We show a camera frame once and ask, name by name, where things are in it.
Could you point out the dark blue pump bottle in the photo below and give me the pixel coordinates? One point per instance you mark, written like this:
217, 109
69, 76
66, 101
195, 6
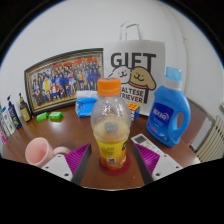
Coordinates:
14, 116

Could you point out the pink patterned mug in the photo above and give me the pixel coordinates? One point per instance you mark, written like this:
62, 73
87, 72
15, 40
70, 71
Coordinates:
38, 152

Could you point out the white paper gift bag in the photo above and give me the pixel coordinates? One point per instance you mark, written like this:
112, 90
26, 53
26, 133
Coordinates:
133, 66

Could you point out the tall white green wrap box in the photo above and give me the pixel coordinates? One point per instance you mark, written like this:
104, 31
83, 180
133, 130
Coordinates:
4, 126

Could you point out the dark amber pump bottle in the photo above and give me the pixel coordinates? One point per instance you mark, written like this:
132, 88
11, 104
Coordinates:
25, 111

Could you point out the blue detergent jug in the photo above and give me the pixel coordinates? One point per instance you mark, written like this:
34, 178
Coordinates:
166, 113

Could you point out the small green box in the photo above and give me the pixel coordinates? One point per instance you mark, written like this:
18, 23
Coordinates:
42, 116
55, 115

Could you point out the white wall radiator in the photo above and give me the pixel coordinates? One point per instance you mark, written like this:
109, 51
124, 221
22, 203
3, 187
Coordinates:
211, 141

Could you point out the flat round red coaster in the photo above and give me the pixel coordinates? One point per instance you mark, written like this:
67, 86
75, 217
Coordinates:
115, 171

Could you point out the blue tissue pack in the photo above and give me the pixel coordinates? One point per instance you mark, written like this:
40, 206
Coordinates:
85, 106

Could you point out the framed group photo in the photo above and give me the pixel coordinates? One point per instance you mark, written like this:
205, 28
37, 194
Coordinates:
63, 80

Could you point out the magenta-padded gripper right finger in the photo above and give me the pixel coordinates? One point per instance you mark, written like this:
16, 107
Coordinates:
146, 157

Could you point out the white bottle with blue cap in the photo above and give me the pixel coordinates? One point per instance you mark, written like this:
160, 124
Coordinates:
8, 121

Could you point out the white remote control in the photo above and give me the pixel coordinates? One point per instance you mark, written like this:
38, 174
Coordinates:
146, 142

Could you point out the colourful puzzle cube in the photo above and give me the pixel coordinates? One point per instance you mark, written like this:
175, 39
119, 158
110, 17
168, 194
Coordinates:
134, 111

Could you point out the orange juice bottle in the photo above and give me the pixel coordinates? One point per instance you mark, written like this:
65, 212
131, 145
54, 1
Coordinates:
111, 133

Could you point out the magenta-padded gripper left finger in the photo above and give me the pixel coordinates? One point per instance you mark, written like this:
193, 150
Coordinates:
77, 156

